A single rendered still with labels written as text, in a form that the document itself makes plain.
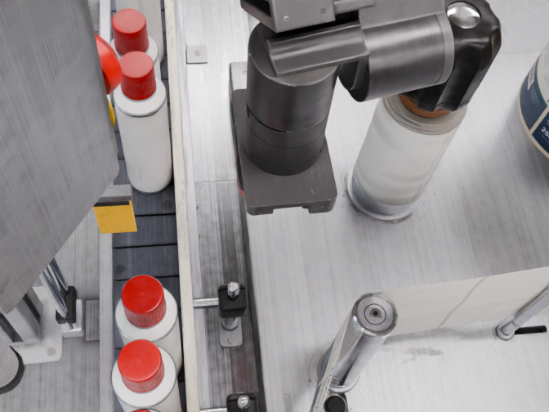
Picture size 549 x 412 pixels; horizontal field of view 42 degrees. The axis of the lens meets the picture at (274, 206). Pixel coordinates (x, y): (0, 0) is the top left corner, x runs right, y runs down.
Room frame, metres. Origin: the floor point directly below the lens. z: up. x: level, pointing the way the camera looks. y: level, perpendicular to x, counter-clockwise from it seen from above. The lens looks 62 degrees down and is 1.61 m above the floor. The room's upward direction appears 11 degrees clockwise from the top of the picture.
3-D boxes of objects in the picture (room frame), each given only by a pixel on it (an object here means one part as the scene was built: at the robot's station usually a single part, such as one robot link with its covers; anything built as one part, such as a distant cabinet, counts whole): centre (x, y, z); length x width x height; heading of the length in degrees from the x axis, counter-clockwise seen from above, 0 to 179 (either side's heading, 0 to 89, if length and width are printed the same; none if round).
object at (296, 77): (0.29, 0.00, 1.26); 0.07 x 0.06 x 0.07; 117
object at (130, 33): (0.45, 0.17, 0.98); 0.05 x 0.05 x 0.20
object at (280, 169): (0.28, 0.00, 1.20); 0.10 x 0.07 x 0.07; 18
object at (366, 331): (0.21, -0.10, 0.97); 0.05 x 0.05 x 0.19
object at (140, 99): (0.40, 0.15, 0.98); 0.05 x 0.05 x 0.20
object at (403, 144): (0.44, -0.12, 1.03); 0.09 x 0.09 x 0.30
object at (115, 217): (0.24, 0.12, 1.09); 0.03 x 0.01 x 0.06; 106
